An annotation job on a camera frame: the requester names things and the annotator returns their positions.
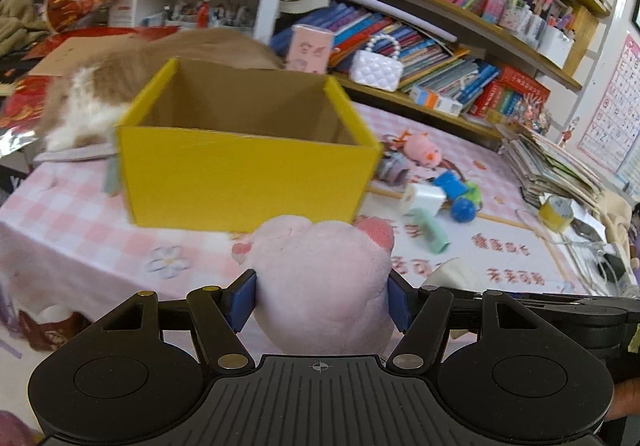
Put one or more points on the pink plush pig toy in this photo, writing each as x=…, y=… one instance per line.
x=321, y=287

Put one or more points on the pink plush chick toy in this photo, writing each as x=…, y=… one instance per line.
x=417, y=147

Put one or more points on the pink checkered table mat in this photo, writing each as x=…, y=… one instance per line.
x=64, y=241

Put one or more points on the blue fluffy pompom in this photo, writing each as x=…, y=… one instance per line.
x=451, y=185

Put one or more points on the pink sticker cup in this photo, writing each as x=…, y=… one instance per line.
x=310, y=49

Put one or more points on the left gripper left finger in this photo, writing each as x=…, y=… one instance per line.
x=218, y=315

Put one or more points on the mint green tube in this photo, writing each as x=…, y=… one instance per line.
x=436, y=239

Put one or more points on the wooden bookshelf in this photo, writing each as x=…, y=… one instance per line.
x=567, y=82

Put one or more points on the white quilted pearl handbag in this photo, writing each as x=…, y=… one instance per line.
x=376, y=70

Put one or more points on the orange white medicine box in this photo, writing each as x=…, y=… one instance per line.
x=428, y=99

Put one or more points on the stack of magazines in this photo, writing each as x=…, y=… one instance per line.
x=543, y=168

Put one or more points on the green blue tumbler toy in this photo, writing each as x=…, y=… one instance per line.
x=464, y=208

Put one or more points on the red book set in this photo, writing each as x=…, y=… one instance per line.
x=501, y=96

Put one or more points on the yellow cardboard box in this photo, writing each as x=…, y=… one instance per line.
x=210, y=147

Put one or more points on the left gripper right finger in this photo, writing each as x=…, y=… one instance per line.
x=421, y=316

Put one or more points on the orange white cat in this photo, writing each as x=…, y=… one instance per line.
x=82, y=106

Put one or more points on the grey purple toy car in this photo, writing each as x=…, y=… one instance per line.
x=393, y=169

